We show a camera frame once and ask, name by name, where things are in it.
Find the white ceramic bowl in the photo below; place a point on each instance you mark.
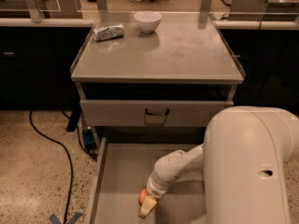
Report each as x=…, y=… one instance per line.
x=147, y=21

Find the black drawer handle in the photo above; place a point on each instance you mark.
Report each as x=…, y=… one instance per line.
x=158, y=114

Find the grey post left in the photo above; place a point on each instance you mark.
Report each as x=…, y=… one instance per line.
x=35, y=14

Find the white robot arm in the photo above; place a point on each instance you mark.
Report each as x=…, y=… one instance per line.
x=242, y=161

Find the open grey middle drawer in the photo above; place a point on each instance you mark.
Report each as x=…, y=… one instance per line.
x=122, y=172

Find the orange fruit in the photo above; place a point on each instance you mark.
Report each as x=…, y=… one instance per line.
x=142, y=196

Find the dark lower cabinets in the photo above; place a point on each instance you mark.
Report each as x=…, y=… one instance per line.
x=35, y=67

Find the grey top drawer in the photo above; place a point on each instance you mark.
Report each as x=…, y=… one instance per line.
x=132, y=112

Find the white horizontal rail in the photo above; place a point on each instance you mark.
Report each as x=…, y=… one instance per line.
x=234, y=25

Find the grey metal drawer cabinet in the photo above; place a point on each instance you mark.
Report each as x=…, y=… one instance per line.
x=184, y=59

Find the blue power box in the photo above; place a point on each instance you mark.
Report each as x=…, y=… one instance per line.
x=88, y=140

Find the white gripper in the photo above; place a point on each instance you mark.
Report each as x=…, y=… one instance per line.
x=154, y=190

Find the crinkled foil snack bag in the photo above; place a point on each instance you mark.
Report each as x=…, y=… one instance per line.
x=108, y=32

